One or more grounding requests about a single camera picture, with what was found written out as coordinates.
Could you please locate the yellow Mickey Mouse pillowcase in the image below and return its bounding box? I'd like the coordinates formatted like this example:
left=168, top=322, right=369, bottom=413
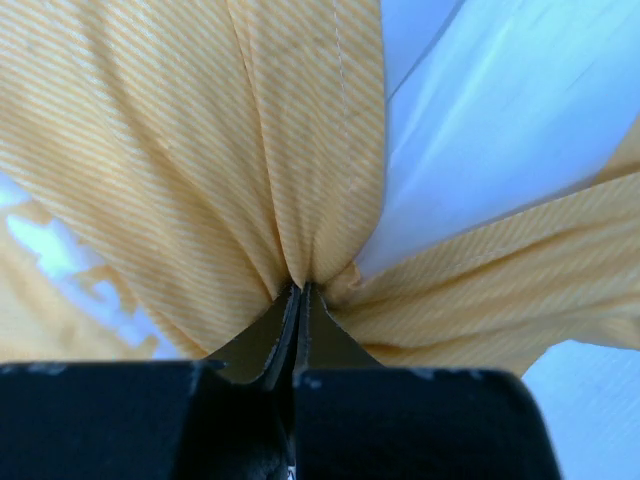
left=1, top=1, right=639, bottom=373

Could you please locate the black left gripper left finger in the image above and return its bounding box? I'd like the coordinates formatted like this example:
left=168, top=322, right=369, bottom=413
left=1, top=287, right=300, bottom=479

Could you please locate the white pillow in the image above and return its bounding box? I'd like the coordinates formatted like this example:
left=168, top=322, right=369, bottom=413
left=356, top=1, right=639, bottom=277

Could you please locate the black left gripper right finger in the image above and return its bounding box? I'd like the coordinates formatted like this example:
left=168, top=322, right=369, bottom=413
left=293, top=285, right=560, bottom=479

